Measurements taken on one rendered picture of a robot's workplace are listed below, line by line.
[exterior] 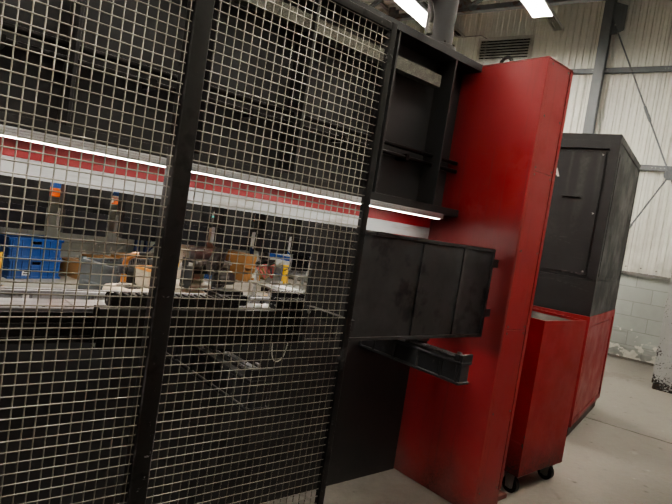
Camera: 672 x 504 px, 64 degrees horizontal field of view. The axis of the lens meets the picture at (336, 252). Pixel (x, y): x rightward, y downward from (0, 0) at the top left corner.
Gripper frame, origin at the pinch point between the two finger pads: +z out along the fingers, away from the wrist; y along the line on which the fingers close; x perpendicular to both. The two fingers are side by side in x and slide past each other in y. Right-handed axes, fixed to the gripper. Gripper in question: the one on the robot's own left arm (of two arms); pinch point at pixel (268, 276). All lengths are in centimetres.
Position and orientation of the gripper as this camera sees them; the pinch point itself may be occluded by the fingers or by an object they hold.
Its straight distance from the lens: 305.3
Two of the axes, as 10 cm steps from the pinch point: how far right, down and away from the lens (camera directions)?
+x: -7.9, 3.1, 5.3
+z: 2.3, 9.5, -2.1
